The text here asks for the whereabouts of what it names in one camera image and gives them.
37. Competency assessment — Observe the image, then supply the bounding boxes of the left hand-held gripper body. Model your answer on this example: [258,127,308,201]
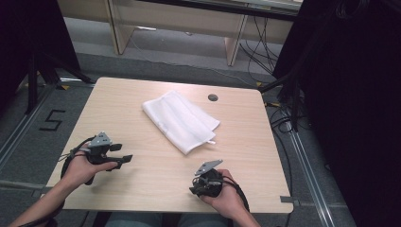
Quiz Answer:
[84,131,113,166]

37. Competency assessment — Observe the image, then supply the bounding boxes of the person's left hand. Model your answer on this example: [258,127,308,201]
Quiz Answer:
[61,147,119,187]

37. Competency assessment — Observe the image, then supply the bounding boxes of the black metal stand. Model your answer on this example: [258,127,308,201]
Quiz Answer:
[26,51,96,115]
[258,62,305,132]

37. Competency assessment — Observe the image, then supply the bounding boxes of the metal floor rail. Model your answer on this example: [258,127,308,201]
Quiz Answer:
[283,121,337,227]
[0,84,56,173]

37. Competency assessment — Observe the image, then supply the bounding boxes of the person's right hand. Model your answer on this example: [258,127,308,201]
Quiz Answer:
[200,168,249,220]

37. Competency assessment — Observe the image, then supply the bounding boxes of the white mesh zipper bag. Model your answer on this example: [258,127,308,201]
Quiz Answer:
[141,90,221,156]

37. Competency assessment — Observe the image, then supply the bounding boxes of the light wooden desk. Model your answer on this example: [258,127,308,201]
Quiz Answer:
[57,0,305,67]

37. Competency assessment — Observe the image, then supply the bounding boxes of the black curtain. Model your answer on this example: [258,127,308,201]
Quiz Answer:
[271,0,401,227]
[0,0,81,110]

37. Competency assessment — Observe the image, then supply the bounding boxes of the person's blue jeans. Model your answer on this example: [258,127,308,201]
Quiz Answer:
[104,212,229,227]

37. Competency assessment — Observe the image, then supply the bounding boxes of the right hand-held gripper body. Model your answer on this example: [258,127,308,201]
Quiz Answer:
[192,158,224,199]

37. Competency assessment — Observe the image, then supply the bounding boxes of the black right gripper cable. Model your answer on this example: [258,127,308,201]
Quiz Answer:
[221,175,251,213]

